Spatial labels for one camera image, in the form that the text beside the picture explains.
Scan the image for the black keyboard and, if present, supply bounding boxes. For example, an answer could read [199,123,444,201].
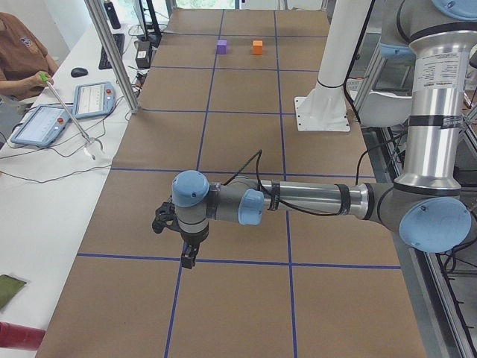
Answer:
[98,33,126,71]

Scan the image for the black bottle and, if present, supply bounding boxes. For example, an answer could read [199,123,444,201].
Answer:
[104,0,121,30]

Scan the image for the red cylinder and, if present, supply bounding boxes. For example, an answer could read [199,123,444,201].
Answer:
[0,321,45,351]

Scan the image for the black power adapter box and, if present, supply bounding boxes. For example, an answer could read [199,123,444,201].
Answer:
[135,41,152,69]

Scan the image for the green bean bag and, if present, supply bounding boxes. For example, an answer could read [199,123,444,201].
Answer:
[0,274,26,309]

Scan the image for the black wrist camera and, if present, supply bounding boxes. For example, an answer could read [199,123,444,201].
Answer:
[151,201,180,234]

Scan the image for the purple foam block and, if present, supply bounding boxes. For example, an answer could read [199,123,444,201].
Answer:
[216,39,228,54]

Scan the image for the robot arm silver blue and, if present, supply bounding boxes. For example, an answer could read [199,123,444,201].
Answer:
[168,1,476,269]

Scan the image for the black computer mouse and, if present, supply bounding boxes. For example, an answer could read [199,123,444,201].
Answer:
[70,67,89,78]

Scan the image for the far blue teach pendant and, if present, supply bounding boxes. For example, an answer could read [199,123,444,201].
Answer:
[72,81,116,119]

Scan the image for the white chair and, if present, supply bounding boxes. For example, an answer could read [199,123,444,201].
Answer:
[359,91,412,128]

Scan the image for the person in brown shirt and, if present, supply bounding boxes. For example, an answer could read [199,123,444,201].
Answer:
[1,13,59,101]

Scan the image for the blue teach pendant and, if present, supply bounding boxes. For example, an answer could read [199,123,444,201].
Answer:
[72,81,116,119]
[10,105,70,148]

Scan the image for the black monitor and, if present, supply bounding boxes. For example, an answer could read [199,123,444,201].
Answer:
[133,0,163,48]

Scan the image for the reacher grabber stick green handle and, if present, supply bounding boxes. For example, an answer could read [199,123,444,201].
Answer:
[39,72,103,160]

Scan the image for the aluminium frame post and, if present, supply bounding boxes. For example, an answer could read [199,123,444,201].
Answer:
[84,0,139,114]

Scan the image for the near blue teach pendant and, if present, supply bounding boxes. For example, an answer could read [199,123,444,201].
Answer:
[10,105,70,148]

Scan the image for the orange foam block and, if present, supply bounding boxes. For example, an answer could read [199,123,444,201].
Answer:
[252,40,263,56]

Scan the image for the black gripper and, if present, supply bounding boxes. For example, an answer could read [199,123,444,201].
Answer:
[180,227,209,269]

